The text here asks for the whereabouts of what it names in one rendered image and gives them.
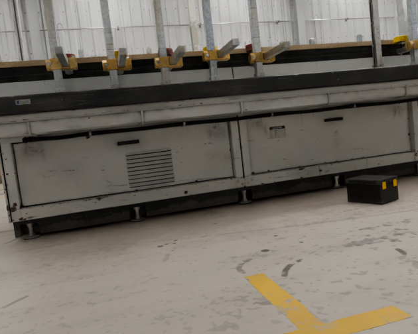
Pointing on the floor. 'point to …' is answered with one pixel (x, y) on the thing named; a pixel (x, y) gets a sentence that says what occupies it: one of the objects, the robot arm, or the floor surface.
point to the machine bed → (202, 145)
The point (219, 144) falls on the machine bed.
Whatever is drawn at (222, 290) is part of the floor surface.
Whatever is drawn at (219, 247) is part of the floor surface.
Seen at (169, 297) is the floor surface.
